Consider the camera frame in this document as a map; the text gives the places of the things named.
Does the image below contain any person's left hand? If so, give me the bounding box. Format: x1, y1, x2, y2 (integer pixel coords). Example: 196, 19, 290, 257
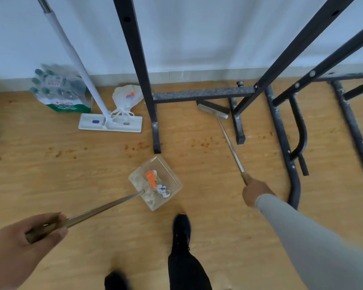
0, 212, 69, 290

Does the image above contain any person's right hand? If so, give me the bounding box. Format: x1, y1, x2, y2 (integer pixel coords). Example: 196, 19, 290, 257
242, 175, 276, 209

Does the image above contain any clear plastic dustpan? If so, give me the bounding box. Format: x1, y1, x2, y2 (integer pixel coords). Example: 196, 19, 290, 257
25, 155, 184, 244

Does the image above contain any long-handled broom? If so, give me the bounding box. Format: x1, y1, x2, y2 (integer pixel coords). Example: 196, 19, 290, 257
196, 100, 253, 186

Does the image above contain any white-blue paper scrap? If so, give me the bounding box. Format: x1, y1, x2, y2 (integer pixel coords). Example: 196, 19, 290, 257
156, 184, 171, 199

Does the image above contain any orange trash wrapper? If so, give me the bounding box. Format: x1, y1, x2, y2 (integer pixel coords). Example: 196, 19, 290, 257
146, 170, 159, 189

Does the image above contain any person's right leg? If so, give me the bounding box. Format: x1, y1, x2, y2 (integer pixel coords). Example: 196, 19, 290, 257
168, 250, 213, 290

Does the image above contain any black right shoe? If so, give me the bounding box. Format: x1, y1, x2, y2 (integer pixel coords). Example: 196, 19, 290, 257
171, 213, 192, 254

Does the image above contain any black shoe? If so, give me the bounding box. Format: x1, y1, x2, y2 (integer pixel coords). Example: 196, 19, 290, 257
104, 271, 129, 290
171, 213, 192, 254

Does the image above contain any black left shoe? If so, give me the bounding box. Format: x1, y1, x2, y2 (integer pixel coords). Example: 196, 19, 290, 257
104, 271, 129, 290

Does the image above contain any crumpled white plastic bag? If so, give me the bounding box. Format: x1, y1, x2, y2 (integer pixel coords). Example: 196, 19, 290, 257
110, 84, 144, 118

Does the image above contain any shrink-wrapped pack of water bottles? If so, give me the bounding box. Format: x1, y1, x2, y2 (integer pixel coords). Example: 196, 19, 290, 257
29, 64, 94, 113

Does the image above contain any silver metal pole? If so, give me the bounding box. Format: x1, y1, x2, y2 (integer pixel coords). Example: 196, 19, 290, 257
35, 0, 113, 127

